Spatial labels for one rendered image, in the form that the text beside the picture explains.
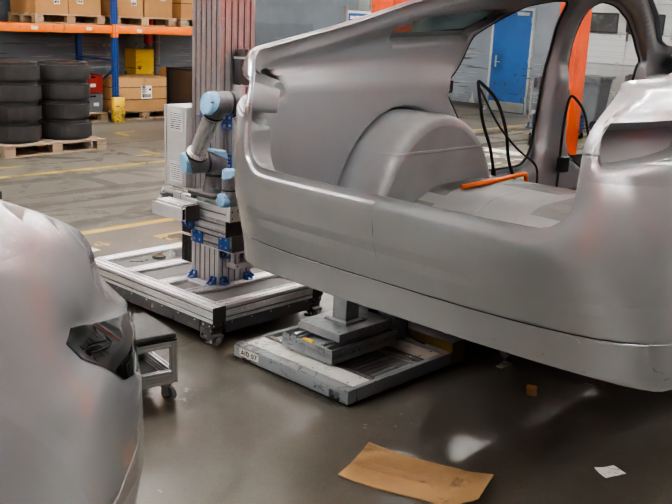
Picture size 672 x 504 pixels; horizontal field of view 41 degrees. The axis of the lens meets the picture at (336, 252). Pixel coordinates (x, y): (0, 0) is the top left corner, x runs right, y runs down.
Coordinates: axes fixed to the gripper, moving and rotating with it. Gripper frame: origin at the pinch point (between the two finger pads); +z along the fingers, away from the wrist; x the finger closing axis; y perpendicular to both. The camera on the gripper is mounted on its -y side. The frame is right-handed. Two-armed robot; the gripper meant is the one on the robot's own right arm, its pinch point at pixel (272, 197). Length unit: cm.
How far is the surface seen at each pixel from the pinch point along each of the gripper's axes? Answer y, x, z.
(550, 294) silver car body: 20, -220, -93
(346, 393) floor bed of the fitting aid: -76, -83, -26
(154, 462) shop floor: -83, -70, -124
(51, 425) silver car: 40, -244, -260
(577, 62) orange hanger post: 71, -27, 253
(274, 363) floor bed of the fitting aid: -77, -33, -26
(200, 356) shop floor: -83, 10, -39
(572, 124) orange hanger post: 28, -28, 256
